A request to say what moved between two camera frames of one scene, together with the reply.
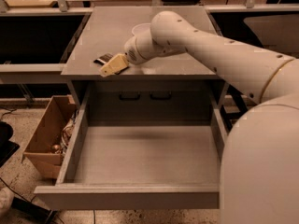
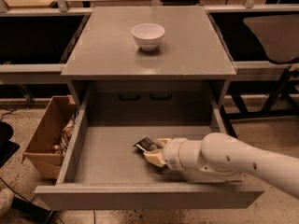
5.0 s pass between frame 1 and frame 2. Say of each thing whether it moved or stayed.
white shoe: stayed
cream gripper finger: moved
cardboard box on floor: stayed
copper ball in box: stayed
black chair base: stayed
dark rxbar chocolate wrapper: moved
